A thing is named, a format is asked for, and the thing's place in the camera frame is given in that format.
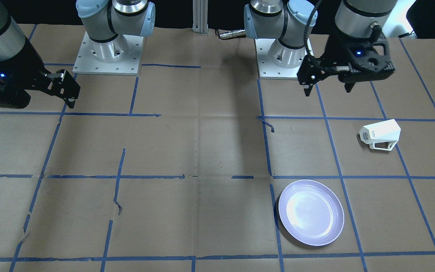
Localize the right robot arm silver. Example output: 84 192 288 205
0 0 156 109

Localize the silver cable connector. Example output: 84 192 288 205
215 29 247 40

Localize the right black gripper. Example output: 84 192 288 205
0 45 80 109

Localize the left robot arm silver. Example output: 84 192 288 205
244 0 396 96

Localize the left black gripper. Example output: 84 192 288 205
298 26 396 97

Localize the lavender plate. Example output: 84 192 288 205
278 179 345 247

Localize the aluminium profile post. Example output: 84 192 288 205
192 0 208 36

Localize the white faceted cup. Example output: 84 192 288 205
359 119 401 151

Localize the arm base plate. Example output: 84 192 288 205
254 39 314 80
72 33 144 76

